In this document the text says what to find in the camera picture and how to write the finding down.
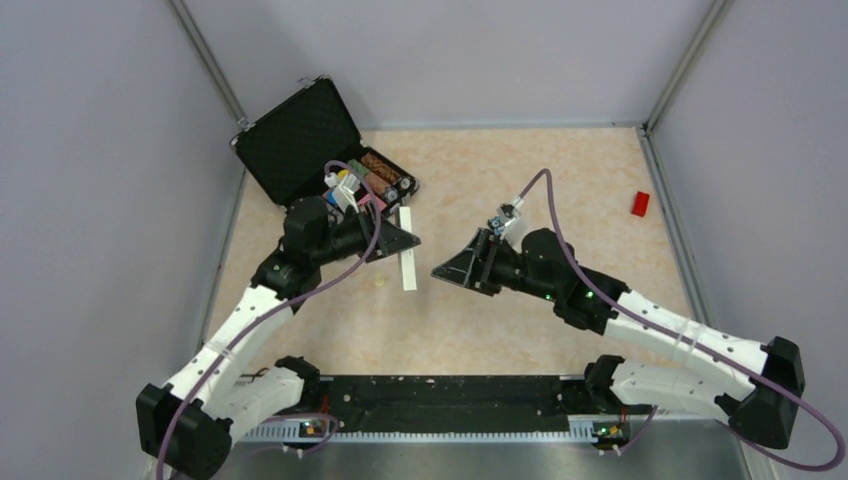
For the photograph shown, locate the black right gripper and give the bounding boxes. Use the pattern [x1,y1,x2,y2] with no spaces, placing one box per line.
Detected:
[433,227,559,302]

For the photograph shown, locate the purple cable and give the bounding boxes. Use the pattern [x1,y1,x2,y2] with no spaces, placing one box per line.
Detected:
[517,168,848,473]
[154,160,384,480]

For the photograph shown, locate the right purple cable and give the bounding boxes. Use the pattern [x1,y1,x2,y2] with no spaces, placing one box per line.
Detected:
[517,168,848,473]

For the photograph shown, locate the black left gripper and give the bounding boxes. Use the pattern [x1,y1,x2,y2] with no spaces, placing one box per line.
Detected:
[313,200,421,266]

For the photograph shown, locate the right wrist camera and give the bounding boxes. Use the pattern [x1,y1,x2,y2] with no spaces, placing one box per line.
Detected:
[488,200,525,245]

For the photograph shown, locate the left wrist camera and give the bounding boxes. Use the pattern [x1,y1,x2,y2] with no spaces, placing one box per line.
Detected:
[324,170,361,213]

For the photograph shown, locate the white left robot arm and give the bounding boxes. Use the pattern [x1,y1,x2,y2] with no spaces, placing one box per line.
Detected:
[136,196,421,479]

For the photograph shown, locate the black poker chip case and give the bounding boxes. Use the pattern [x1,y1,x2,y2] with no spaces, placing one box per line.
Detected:
[231,75,420,213]

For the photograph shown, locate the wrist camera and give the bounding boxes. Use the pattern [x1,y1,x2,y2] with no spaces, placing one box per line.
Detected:
[488,200,525,245]
[324,170,361,213]

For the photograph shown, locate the white remote control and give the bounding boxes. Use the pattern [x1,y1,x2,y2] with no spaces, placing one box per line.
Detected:
[398,206,419,293]

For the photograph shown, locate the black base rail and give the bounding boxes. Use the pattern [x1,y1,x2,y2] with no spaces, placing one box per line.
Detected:
[263,375,651,448]

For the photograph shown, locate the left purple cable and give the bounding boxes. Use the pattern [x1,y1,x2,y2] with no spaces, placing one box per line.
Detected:
[154,160,384,480]

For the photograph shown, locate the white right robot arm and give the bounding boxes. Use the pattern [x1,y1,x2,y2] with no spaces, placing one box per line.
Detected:
[431,228,806,450]

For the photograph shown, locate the red block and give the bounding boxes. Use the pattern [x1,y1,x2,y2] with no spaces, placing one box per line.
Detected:
[630,191,651,218]

